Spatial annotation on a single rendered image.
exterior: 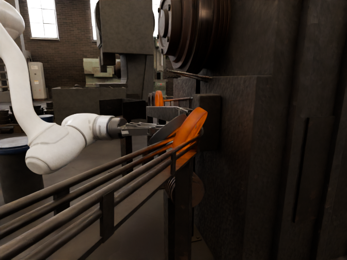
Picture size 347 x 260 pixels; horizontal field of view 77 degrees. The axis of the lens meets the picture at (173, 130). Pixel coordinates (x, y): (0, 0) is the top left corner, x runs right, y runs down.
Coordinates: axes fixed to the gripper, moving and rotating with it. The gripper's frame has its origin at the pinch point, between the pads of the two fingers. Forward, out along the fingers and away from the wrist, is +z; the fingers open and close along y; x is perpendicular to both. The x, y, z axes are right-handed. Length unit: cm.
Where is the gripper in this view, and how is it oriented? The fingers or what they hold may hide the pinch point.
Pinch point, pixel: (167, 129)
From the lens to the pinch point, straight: 71.5
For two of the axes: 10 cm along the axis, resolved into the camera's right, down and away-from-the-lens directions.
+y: -3.3, 2.0, -9.2
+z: 9.4, 0.3, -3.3
